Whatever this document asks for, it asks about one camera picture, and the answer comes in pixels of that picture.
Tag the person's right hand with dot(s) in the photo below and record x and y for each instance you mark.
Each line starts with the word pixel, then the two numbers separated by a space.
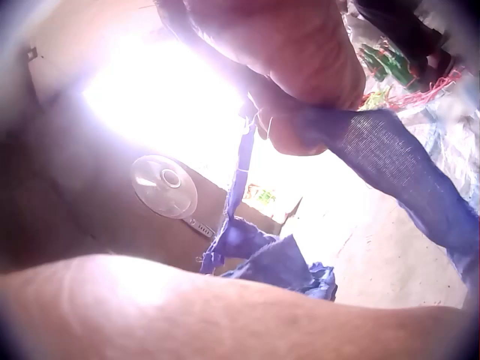
pixel 285 48

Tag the person's right fingers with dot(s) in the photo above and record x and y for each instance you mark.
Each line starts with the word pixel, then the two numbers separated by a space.
pixel 300 127

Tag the blue mesh cloth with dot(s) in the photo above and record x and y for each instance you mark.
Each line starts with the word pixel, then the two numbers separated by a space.
pixel 390 157

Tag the cardboard box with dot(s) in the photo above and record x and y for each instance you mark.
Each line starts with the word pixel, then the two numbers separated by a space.
pixel 268 210

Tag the pile of green plastic pieces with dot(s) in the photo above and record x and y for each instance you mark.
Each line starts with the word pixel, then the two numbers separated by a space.
pixel 390 63

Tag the white woven plastic sheet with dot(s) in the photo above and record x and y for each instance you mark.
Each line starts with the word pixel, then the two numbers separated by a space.
pixel 446 123

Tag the white electric fan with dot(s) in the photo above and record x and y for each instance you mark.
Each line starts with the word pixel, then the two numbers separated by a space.
pixel 164 186

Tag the person's legs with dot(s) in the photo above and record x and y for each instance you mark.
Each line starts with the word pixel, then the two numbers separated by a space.
pixel 210 315

